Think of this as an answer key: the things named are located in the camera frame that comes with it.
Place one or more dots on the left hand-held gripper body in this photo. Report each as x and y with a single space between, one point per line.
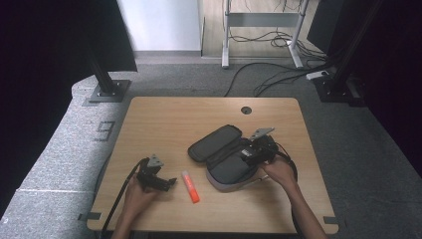
151 169

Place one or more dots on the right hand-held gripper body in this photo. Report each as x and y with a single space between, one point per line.
263 146

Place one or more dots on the dark grey pencil case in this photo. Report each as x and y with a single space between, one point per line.
219 156

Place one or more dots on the person's left hand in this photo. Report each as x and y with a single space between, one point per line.
139 195

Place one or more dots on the person's right hand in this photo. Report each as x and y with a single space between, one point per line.
280 172

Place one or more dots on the orange highlighter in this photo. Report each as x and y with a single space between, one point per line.
190 187

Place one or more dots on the grey tape piece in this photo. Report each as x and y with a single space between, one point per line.
89 216
330 220

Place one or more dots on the white power strip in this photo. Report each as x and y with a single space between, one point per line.
316 75

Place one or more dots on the black metal stand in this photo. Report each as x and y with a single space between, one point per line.
106 83
341 79

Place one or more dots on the dark curtain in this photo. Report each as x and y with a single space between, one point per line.
391 66
49 66

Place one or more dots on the white panel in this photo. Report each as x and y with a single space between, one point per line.
162 25

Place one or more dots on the white desk frame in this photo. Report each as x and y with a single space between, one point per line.
262 20

